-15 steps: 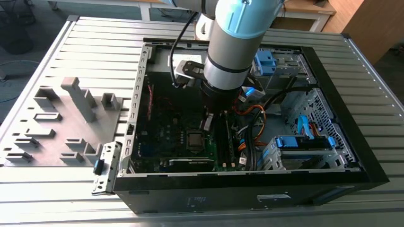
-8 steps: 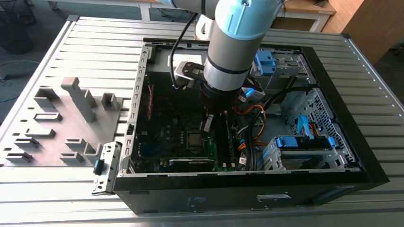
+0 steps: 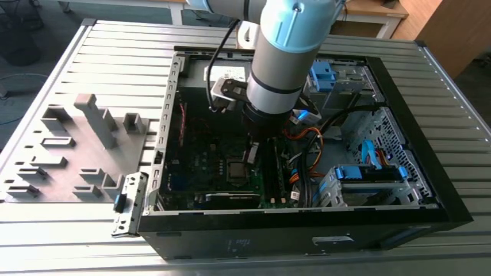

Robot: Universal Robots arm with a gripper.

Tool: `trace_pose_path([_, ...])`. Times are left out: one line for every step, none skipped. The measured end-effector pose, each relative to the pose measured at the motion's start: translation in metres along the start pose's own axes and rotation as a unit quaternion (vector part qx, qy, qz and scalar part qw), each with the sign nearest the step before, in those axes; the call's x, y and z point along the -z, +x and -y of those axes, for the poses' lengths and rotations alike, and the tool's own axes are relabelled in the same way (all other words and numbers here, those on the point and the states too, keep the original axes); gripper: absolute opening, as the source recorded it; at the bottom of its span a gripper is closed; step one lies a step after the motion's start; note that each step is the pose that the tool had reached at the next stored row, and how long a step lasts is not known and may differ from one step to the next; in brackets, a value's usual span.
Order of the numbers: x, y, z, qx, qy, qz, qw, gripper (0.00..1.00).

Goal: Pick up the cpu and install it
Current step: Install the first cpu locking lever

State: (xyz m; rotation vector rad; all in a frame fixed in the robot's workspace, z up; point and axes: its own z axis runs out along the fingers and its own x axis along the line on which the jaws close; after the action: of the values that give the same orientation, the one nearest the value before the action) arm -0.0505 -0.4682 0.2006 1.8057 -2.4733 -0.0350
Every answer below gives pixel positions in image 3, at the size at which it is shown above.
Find green RAM stick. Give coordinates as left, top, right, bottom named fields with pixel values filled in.
left=273, top=133, right=288, bottom=204

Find green motherboard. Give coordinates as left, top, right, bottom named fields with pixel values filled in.
left=158, top=100, right=302, bottom=210

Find low silver disk bay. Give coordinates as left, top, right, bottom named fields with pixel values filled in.
left=312, top=168, right=437, bottom=208

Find red orange power wires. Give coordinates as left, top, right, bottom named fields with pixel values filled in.
left=374, top=148, right=392, bottom=167

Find black camera cable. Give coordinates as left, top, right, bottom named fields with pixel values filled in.
left=208, top=19, right=241, bottom=112

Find red twisted wire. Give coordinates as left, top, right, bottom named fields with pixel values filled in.
left=177, top=102, right=189, bottom=162

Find silver CPU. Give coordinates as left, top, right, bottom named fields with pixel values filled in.
left=228, top=162, right=248, bottom=182

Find wooden cabinet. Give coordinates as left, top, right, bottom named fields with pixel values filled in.
left=390, top=0, right=491, bottom=79

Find light blue data wire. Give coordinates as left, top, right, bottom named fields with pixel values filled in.
left=360, top=139, right=385, bottom=171

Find black PC case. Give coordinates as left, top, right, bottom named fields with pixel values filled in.
left=136, top=45, right=473, bottom=261

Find black RAM slot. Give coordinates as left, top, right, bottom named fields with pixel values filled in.
left=261, top=139, right=273, bottom=204
left=269, top=135, right=284, bottom=204
left=265, top=137, right=278, bottom=204

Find blue empty disk carrier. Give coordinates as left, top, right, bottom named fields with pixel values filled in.
left=310, top=60, right=337, bottom=93

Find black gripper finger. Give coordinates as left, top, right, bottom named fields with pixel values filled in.
left=242, top=133, right=269, bottom=165

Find tall silver drive cage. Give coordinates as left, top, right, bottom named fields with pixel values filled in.
left=302, top=59, right=385, bottom=129

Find black graphics card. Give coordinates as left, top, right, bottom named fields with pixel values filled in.
left=204, top=191, right=262, bottom=210

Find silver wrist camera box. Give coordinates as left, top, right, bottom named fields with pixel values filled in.
left=209, top=76, right=249, bottom=113
left=289, top=108, right=322, bottom=124

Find black office chair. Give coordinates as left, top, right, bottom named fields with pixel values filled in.
left=0, top=0, right=45, bottom=66

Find blue latch clip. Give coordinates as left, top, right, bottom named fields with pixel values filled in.
left=113, top=194, right=128, bottom=214

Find metal card retention bracket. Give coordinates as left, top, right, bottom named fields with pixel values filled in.
left=109, top=171, right=149, bottom=239

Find orange wire bundle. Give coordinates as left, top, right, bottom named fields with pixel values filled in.
left=282, top=122, right=326, bottom=186

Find wooden desk white frame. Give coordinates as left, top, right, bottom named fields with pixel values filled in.
left=57, top=0, right=409, bottom=40

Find black CPU socket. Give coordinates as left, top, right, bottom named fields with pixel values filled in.
left=224, top=158, right=252, bottom=186

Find grey parts rack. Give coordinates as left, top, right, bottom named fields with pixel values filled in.
left=0, top=93, right=161, bottom=204

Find hard disk in blue carrier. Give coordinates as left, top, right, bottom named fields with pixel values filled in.
left=333, top=163, right=408, bottom=183

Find thick black cable bundle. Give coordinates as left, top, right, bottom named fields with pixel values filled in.
left=297, top=105, right=384, bottom=208

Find grey power supply unit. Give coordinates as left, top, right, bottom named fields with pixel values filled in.
left=178, top=60, right=253, bottom=129

